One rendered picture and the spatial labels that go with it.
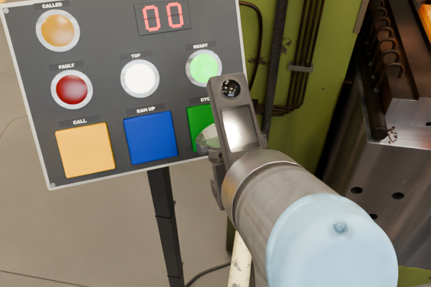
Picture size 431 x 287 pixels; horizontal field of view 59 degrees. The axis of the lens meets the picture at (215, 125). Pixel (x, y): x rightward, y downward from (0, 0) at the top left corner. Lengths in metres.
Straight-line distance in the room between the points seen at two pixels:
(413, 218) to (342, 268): 0.72
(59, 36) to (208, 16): 0.22
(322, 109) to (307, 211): 0.71
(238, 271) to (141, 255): 0.81
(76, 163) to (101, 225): 1.14
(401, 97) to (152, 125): 0.47
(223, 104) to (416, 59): 0.55
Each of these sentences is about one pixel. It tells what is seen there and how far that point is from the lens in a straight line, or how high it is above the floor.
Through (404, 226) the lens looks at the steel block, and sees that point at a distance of 1.02.
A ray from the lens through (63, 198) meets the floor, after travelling 1.88.
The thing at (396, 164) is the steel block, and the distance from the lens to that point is 0.84.
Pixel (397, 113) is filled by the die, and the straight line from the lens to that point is 0.82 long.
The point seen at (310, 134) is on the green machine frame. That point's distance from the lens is 1.04.
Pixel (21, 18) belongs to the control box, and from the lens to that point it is 0.61.
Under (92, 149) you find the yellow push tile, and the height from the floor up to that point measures 1.01.
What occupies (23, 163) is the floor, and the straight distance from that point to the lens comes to 2.10.
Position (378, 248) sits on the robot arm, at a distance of 0.29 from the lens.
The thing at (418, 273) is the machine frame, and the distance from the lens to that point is 1.23.
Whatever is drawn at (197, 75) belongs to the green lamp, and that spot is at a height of 1.08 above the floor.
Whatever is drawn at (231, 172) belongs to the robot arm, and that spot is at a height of 1.15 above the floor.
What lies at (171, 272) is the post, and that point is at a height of 0.28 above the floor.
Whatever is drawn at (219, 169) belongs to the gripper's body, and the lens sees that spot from 0.47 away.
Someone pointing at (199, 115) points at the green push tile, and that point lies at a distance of 0.61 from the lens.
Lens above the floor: 1.45
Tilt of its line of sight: 45 degrees down
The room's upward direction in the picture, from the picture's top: straight up
